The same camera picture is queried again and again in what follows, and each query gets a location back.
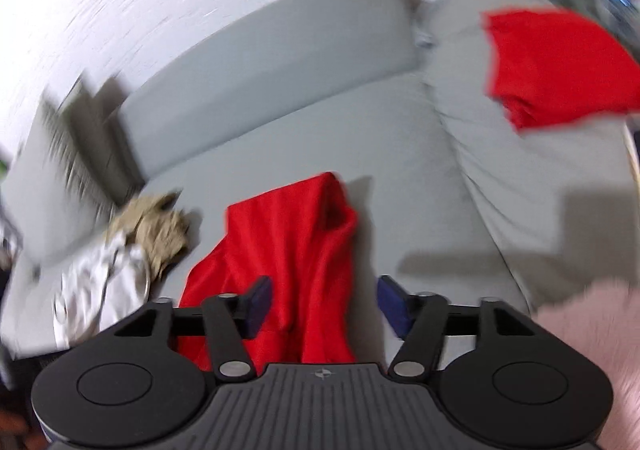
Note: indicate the white sweatshirt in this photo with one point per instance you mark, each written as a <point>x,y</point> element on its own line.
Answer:
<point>102,286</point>

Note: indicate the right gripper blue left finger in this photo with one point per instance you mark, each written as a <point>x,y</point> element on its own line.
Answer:
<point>254,307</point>

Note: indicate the red long-sleeve garment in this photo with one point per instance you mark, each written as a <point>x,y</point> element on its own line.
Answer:
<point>302,236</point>

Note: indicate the grey sofa back cushion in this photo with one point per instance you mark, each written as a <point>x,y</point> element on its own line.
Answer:
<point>266,65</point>

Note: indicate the grey throw pillow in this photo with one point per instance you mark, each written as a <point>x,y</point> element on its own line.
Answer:
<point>49,194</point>

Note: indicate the grey sofa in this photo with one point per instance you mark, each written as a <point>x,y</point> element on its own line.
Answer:
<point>450,198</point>

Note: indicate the folded red garment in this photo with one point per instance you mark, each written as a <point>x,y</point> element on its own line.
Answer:
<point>554,67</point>

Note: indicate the khaki trousers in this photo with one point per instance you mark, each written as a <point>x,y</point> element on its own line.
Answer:
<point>152,222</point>

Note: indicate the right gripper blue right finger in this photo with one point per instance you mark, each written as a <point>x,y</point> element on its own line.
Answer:
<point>395,304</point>

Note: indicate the pink fluffy garment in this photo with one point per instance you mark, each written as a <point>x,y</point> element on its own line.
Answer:
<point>602,323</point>

